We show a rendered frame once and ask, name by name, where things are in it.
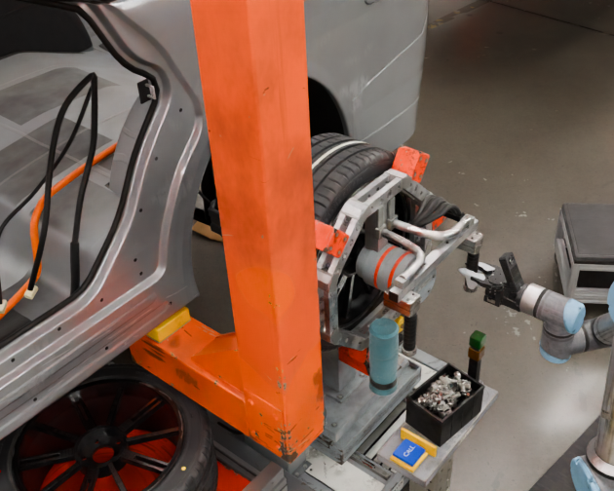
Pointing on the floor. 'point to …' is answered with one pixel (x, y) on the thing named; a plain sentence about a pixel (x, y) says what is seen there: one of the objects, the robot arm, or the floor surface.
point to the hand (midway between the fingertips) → (466, 265)
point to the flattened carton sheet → (207, 231)
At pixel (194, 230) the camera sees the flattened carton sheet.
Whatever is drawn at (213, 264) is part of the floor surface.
